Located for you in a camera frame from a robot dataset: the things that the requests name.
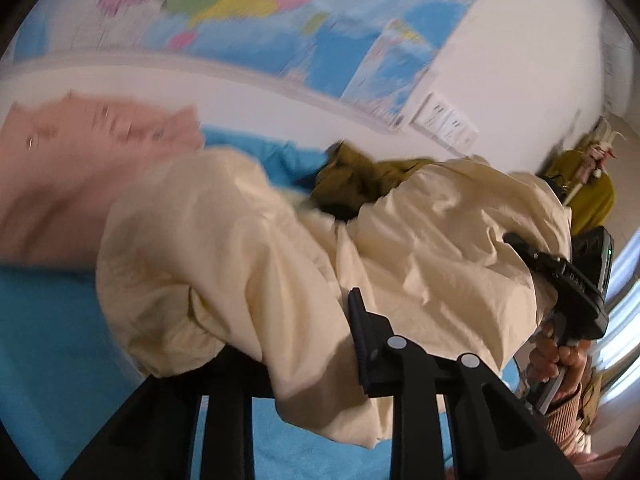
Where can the olive green garment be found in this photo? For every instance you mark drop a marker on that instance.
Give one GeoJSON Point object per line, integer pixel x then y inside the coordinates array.
{"type": "Point", "coordinates": [350, 180]}

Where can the black handbag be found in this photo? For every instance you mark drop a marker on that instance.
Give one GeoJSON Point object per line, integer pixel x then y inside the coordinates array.
{"type": "Point", "coordinates": [552, 182]}

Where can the pink white hanging ornament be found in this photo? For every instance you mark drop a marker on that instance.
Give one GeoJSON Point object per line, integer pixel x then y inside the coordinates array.
{"type": "Point", "coordinates": [595, 152]}

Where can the person's right forearm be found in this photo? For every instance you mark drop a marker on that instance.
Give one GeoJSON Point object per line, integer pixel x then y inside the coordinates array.
{"type": "Point", "coordinates": [567, 420]}

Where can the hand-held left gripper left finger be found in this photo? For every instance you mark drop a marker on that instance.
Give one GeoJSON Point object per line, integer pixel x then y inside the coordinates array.
{"type": "Point", "coordinates": [140, 425]}

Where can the white wall switch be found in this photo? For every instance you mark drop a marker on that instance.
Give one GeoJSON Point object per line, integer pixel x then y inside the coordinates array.
{"type": "Point", "coordinates": [470, 140]}

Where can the colourful wall map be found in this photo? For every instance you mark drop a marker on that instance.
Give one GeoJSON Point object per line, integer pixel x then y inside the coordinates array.
{"type": "Point", "coordinates": [250, 10]}

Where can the white wall socket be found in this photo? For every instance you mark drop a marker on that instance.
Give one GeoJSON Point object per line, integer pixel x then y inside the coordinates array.
{"type": "Point", "coordinates": [434, 109]}
{"type": "Point", "coordinates": [455, 126]}

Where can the pink garment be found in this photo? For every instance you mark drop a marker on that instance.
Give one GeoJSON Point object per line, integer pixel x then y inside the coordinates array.
{"type": "Point", "coordinates": [75, 185]}

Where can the person's right hand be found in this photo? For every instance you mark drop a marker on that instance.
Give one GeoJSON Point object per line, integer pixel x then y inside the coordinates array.
{"type": "Point", "coordinates": [545, 360]}

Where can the blue floral bedsheet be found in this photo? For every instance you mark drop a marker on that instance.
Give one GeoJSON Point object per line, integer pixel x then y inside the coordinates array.
{"type": "Point", "coordinates": [50, 335]}

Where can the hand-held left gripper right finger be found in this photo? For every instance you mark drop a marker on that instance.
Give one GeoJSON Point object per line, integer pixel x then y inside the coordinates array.
{"type": "Point", "coordinates": [362, 350]}

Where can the cream jacket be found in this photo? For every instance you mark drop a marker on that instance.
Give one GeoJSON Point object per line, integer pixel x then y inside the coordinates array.
{"type": "Point", "coordinates": [250, 260]}

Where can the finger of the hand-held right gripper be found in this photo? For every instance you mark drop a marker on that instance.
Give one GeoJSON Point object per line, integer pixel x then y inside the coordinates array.
{"type": "Point", "coordinates": [542, 265]}

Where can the olive hanging garment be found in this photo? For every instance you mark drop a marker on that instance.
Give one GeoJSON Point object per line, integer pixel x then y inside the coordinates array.
{"type": "Point", "coordinates": [595, 205]}

